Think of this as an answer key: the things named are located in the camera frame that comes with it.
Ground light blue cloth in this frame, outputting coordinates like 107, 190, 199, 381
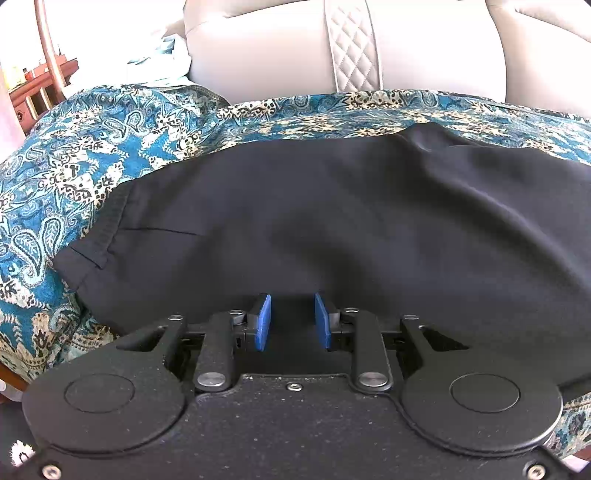
124, 34, 195, 89

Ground curved wooden rod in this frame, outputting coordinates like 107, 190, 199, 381
34, 0, 69, 101

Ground brown wooden cabinet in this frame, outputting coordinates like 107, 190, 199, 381
7, 52, 80, 136

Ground black pants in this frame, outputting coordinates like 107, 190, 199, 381
54, 122, 591, 398

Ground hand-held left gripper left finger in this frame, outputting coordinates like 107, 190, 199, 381
115, 294, 273, 394

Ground blue paisley blanket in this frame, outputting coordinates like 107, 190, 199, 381
0, 85, 591, 462

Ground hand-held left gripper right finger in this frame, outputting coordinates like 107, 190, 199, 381
314, 292, 470, 394

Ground beige leather sofa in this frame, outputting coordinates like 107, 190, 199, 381
182, 0, 591, 117

